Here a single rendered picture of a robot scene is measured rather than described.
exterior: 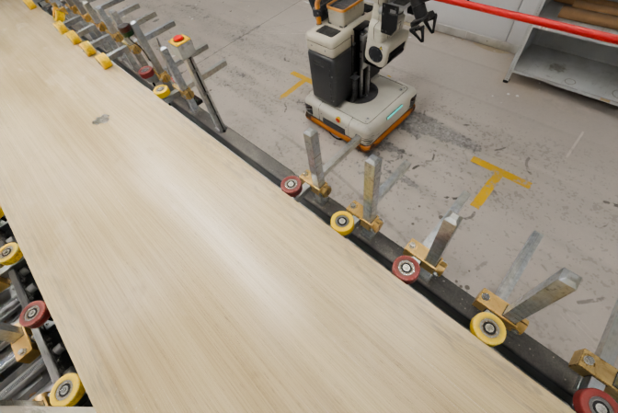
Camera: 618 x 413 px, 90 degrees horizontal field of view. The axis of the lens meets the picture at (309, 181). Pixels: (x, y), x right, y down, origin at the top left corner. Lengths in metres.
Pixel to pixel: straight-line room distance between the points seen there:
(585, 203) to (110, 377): 2.55
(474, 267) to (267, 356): 1.43
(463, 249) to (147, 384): 1.71
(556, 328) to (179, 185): 1.94
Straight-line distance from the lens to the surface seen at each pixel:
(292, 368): 0.96
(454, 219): 0.86
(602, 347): 1.19
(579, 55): 3.53
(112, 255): 1.32
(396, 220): 2.12
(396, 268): 1.01
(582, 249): 2.40
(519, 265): 1.21
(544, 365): 1.28
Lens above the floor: 1.84
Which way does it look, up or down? 53 degrees down
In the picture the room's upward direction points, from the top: 12 degrees counter-clockwise
